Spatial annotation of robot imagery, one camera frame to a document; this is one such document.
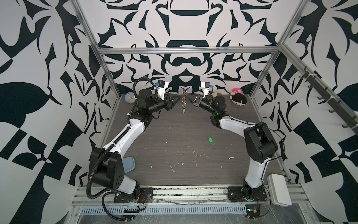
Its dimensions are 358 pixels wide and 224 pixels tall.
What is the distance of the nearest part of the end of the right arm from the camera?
74 cm

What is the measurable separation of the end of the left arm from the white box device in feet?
2.22

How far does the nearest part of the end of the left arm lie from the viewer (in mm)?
674

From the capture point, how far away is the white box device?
0.70 metres

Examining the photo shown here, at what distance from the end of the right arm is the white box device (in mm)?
497

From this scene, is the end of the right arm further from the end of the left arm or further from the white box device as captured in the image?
the white box device
